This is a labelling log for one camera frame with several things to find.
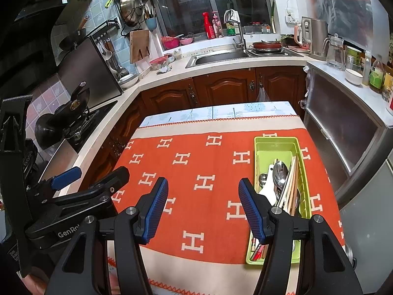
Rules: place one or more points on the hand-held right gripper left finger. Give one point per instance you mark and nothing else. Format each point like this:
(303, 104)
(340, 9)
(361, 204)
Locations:
(156, 212)

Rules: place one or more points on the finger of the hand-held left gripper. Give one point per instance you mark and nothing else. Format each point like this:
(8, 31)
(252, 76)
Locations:
(66, 178)
(107, 182)

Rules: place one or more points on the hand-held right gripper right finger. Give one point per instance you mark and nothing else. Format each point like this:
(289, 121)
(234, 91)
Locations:
(250, 209)

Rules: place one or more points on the white ceramic spoon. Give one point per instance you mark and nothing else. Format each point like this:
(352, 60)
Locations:
(268, 190)

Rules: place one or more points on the large steel spoon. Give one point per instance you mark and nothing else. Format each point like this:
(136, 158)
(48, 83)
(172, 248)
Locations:
(280, 172)

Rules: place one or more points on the bamboo chopstick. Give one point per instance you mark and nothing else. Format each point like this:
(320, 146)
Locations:
(294, 187)

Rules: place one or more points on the green plastic tray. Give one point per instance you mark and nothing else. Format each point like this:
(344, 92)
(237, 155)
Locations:
(270, 147)

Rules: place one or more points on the low stainless steel panel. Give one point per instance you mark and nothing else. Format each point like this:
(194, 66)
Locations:
(58, 159)

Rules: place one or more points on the black round pot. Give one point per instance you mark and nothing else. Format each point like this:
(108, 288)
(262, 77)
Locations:
(49, 130)

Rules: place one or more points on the black gas stove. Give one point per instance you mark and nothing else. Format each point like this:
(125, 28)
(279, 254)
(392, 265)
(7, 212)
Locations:
(98, 116)

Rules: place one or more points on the orange patterned table mat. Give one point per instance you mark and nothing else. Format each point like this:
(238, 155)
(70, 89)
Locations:
(199, 159)

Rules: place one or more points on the black wok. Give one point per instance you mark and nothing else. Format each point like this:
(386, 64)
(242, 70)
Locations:
(75, 104)

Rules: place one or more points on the light blue floral tablecloth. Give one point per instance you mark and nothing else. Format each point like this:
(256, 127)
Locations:
(221, 110)

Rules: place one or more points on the white shallow dish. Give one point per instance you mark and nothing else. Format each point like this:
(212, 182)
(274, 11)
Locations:
(129, 81)

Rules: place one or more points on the tall stainless steel panel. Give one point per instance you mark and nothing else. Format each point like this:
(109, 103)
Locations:
(92, 70)

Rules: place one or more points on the white plastic bag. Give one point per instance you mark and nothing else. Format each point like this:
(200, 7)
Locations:
(263, 95)

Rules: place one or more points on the hanging steel ladle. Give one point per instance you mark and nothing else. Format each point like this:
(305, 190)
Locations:
(115, 67)

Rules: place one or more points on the black range hood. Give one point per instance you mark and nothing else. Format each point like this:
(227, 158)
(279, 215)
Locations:
(30, 37)

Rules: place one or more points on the crumpled grey rag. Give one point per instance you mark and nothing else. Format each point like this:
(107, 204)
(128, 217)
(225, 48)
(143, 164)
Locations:
(163, 69)

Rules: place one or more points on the pink lid food container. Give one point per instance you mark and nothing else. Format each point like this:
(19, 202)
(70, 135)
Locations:
(158, 64)

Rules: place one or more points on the hanging black frying pan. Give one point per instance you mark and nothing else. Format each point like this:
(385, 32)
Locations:
(72, 38)

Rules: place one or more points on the wooden cutting board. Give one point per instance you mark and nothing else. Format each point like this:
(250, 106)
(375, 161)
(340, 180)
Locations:
(139, 46)

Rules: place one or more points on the pink colander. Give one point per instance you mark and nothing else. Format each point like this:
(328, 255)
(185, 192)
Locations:
(170, 43)

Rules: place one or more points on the steel sink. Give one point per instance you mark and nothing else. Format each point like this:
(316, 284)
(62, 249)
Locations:
(221, 57)

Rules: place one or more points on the pink bowl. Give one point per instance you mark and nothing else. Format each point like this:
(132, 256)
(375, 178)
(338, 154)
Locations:
(186, 41)

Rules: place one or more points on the red frying pan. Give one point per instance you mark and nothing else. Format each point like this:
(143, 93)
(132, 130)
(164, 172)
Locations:
(265, 45)

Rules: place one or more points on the blue utensil cup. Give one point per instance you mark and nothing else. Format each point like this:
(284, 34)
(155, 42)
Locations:
(150, 24)

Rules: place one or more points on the white bowl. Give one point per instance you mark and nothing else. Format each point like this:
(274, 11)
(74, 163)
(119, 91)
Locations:
(353, 77)

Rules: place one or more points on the steel faucet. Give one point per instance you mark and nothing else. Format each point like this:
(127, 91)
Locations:
(242, 37)

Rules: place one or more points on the hanging steel wok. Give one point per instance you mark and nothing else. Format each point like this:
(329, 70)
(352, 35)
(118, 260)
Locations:
(130, 7)

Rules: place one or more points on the glass pitcher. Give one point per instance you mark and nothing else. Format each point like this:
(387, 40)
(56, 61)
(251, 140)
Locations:
(335, 53)

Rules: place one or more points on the pink plastic jug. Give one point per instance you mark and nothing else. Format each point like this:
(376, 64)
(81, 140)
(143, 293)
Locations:
(299, 38)

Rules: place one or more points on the glass spice jar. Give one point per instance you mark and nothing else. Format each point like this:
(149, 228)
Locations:
(248, 28)
(266, 28)
(257, 28)

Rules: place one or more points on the clear plastic bottle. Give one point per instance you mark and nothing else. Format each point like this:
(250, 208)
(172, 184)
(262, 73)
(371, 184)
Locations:
(367, 70)

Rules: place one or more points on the green label bottle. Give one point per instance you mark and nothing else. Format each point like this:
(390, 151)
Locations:
(376, 78)

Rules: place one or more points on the steel electric kettle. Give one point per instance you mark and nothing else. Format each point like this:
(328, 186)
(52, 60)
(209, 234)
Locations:
(317, 37)

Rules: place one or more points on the pink bottle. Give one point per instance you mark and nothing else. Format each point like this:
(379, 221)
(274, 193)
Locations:
(217, 26)

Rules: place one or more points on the red bottle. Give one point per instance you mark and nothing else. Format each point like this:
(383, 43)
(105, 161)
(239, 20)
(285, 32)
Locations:
(208, 26)

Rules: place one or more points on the green onion stalk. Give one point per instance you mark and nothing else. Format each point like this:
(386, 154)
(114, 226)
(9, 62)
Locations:
(273, 18)

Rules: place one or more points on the white dish cloth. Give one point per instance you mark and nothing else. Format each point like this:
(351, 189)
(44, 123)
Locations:
(234, 14)

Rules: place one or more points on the kitchen window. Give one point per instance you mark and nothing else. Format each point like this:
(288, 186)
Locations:
(190, 3)

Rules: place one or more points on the clear plastic sheet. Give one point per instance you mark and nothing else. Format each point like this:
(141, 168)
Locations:
(347, 3)

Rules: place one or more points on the black wall rack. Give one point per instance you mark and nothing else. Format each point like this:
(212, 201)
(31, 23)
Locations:
(106, 27)

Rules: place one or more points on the white wall socket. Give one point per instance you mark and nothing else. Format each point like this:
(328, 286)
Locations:
(290, 17)

